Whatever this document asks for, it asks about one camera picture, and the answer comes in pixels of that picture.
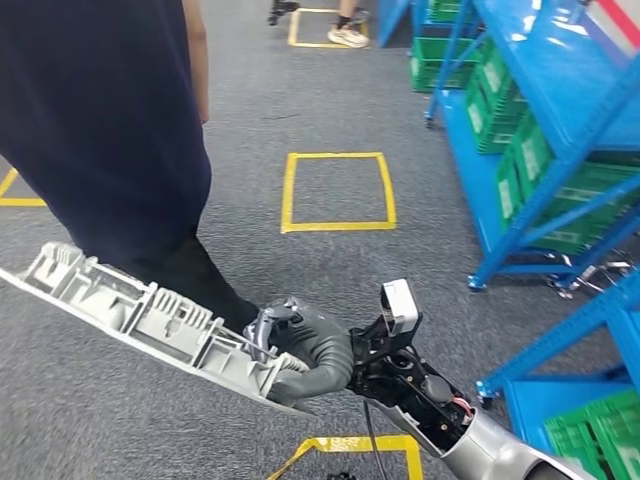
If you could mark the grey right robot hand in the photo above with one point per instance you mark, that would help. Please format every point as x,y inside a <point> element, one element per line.
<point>300,328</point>

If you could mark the silver plastic wheel hubcap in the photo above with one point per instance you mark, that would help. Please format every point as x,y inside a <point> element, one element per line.
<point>125,311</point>

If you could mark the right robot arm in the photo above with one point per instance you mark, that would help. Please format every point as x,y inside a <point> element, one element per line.
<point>480,450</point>

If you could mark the blue steel shelf rack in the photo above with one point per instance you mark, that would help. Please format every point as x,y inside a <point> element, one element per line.
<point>525,411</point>
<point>390,20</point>
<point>564,86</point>

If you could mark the person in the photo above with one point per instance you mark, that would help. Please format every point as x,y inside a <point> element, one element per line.
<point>100,99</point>
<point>282,10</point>
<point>347,36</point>

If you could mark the black round stool chrome base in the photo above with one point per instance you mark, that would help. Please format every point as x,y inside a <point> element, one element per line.
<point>590,275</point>

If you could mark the red barrier tape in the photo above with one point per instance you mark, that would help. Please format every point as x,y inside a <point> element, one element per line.
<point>623,12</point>

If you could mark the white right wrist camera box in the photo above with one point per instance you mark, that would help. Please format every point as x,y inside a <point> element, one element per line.
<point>400,308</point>

